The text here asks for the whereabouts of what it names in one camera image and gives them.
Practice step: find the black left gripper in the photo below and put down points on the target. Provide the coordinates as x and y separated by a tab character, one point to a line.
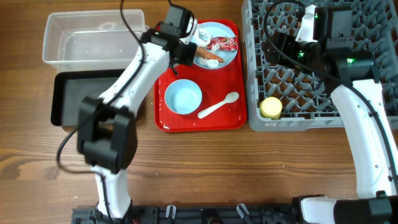
189	58

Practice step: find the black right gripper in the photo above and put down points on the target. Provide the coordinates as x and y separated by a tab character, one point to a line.
281	45

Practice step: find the light blue bowl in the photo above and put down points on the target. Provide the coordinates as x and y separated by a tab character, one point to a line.
183	96

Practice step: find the yellow cup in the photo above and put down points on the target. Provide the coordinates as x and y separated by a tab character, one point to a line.
271	107

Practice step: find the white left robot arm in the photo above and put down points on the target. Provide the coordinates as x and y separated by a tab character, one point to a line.
107	135

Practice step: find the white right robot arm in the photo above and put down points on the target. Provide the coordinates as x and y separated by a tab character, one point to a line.
353	80

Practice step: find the grey dishwasher rack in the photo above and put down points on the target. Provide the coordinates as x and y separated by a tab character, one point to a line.
305	104

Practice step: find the carrot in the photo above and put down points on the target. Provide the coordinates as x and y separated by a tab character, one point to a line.
201	52

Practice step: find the white crumpled tissue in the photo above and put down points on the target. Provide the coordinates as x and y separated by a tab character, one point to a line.
210	63

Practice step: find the red serving tray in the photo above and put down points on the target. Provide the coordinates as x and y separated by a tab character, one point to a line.
215	85

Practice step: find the red snack wrapper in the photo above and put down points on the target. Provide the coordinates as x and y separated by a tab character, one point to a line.
225	43

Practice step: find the white plastic spoon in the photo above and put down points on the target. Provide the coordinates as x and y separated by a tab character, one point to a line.
229	98

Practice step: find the clear plastic bin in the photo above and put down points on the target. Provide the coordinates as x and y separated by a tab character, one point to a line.
92	40

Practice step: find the black tray bin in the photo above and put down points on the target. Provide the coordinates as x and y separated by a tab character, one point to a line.
70	88

